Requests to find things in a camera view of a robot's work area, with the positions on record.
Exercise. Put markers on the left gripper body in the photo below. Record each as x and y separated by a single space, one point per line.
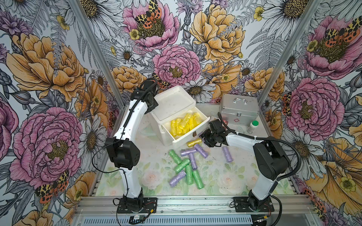
151 106

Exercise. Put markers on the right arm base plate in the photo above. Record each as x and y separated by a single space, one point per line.
252 205

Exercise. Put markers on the purple roll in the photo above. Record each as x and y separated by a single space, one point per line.
227 154
174 181

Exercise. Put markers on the yellow roll vertical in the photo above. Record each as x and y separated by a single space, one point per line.
186 129

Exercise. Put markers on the green roll bottom right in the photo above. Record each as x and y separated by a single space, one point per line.
198 179

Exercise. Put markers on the purple roll horizontal middle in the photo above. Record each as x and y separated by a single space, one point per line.
188 151

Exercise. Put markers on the green roll upper left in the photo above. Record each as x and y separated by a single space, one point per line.
175 157

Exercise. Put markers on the silver aluminium case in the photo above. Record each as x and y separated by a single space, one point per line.
241 110

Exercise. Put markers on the purple roll vertical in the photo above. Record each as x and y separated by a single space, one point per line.
193 161

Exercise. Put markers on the green roll diagonal left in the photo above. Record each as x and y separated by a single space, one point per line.
182 165

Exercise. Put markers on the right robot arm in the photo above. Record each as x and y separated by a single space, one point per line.
271 159

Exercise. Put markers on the yellow roll top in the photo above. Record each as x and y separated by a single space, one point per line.
173 130

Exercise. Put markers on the yellow roll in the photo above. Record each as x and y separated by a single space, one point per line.
173 130
179 130
191 123
194 142
185 120
197 119

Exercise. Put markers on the white plastic drawer unit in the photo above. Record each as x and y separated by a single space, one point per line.
175 103

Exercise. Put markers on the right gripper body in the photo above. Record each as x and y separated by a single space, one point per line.
209 138

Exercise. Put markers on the aluminium front rail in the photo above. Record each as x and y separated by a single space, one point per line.
295 210

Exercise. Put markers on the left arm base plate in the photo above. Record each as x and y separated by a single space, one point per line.
137 206

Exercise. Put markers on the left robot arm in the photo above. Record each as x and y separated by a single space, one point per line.
122 151

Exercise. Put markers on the purple roll diagonal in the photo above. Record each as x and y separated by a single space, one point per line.
201 151

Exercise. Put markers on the green roll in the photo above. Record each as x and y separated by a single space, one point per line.
175 157
189 175
198 179

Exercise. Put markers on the yellow roll bottom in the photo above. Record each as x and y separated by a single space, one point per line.
197 119

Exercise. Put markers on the white bottle green cap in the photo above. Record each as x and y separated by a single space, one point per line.
253 125

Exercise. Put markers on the green roll bottom left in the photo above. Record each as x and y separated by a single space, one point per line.
189 175

